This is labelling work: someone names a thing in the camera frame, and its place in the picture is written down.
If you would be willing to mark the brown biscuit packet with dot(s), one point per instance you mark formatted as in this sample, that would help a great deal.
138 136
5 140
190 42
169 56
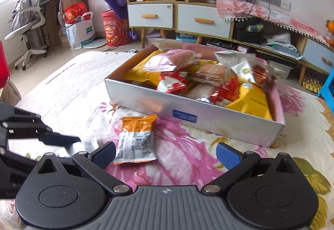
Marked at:
210 73

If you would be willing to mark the white shopping bag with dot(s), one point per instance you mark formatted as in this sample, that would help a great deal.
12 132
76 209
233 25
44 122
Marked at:
78 34

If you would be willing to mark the blue-lid storage bin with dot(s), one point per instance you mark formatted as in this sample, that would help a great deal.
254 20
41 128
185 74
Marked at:
185 37

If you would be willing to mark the floral blanket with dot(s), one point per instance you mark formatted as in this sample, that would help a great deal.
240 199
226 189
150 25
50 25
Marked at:
78 89

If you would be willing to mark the white office chair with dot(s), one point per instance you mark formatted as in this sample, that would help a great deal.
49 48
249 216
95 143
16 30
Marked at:
26 14

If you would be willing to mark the orange snack packet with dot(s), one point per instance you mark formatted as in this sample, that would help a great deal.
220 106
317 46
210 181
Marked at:
135 141

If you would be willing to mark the clear storage bin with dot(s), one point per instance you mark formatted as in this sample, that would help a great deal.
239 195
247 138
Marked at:
280 69

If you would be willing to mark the blue plastic stool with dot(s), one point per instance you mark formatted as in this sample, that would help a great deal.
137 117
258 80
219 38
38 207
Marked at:
328 86

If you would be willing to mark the yellow packet with white label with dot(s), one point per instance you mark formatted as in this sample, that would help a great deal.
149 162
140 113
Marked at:
250 102

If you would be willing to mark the large yellow snack packet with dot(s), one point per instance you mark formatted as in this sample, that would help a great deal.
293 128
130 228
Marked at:
138 70

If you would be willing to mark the white nut-print packet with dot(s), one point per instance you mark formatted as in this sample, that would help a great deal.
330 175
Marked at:
244 70

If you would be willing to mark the glass jar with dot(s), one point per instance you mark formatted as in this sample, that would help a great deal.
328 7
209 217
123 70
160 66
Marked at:
328 39

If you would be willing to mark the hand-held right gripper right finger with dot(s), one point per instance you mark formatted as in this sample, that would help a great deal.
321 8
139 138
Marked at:
231 156

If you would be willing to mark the black bag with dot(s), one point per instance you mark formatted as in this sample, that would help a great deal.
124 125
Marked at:
248 37

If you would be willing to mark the pile of papers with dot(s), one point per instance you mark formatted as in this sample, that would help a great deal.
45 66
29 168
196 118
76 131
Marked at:
279 46

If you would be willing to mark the red plastic bag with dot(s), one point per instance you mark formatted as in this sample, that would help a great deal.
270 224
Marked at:
74 13

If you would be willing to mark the pink wafer packet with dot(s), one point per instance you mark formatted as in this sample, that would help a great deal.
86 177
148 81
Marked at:
172 59

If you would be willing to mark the red plastic object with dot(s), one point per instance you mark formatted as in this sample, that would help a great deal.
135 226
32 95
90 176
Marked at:
4 65

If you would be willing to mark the clear brown cake packet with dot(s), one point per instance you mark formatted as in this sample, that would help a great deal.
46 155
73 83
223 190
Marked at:
203 93

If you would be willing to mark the black keyboard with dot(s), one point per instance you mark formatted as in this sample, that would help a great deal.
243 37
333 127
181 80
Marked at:
219 44

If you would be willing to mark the pink tasselled cloth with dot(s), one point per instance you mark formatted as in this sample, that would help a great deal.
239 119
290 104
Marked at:
234 7

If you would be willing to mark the wooden tv stand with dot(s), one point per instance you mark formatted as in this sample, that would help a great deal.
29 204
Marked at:
317 52

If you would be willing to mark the white cardboard box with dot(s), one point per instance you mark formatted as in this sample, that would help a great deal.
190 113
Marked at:
146 100

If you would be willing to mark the grey floral cloth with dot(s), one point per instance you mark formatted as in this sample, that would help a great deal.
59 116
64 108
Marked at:
10 94

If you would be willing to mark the low wooden drawer cabinet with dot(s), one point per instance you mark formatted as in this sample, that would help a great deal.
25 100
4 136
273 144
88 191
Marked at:
221 26

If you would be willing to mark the silver snack packet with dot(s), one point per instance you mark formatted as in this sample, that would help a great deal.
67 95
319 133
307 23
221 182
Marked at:
87 147

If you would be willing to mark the red gift drum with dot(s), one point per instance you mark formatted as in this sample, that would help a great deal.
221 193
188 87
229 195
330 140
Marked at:
114 29

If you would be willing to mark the orange fruit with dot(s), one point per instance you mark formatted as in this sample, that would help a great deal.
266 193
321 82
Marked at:
330 26

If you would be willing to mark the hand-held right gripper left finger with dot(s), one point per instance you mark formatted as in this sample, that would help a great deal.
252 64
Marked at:
104 154

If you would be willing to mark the tall wooden shelf cabinet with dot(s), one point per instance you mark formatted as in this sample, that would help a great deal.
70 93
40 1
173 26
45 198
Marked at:
150 14

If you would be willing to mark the red brown snack packet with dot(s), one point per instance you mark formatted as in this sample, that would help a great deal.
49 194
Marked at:
261 73

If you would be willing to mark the yellow egg tray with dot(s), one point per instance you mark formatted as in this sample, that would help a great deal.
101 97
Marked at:
313 84

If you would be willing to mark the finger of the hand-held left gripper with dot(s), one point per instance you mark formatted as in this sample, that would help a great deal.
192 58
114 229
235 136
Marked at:
62 140
15 167

